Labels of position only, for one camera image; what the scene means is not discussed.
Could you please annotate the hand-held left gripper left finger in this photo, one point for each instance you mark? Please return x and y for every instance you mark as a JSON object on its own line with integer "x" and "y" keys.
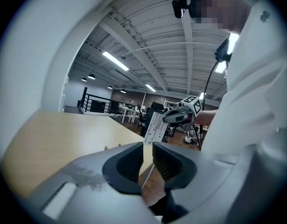
{"x": 87, "y": 195}

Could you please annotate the white background table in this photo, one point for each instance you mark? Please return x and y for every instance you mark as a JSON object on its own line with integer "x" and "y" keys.
{"x": 129, "y": 112}

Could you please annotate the long ceiling light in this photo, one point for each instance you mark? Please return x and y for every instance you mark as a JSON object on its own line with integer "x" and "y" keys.
{"x": 220, "y": 67}
{"x": 115, "y": 60}
{"x": 150, "y": 88}

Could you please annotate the black head camera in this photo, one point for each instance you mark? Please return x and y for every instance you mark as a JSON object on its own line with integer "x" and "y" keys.
{"x": 179, "y": 4}

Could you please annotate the white table leg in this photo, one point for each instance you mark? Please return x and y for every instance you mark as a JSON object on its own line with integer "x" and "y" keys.
{"x": 148, "y": 175}

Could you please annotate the person's right forearm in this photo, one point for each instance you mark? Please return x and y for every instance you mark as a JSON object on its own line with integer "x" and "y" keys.
{"x": 205, "y": 116}

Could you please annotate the black office chair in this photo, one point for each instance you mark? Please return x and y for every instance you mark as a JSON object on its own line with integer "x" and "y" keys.
{"x": 149, "y": 118}

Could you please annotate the person's head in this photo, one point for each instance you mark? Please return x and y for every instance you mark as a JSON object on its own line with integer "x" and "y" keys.
{"x": 222, "y": 6}

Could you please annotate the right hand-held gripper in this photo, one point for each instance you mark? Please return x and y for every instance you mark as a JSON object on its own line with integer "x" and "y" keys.
{"x": 178, "y": 115}

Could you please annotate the white patterned card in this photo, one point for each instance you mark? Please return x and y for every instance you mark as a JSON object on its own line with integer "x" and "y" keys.
{"x": 155, "y": 129}

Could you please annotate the black metal railing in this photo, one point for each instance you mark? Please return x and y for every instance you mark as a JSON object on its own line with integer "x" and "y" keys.
{"x": 97, "y": 102}

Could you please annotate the white power strip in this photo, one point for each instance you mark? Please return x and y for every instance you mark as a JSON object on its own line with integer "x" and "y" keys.
{"x": 188, "y": 139}

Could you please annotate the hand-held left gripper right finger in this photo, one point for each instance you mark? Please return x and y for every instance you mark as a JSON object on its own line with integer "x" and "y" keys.
{"x": 199, "y": 181}

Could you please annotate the black chest-mounted device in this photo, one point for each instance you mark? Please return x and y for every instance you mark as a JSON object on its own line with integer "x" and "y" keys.
{"x": 223, "y": 50}

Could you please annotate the person's white shirt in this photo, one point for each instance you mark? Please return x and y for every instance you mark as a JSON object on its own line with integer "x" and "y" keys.
{"x": 250, "y": 90}

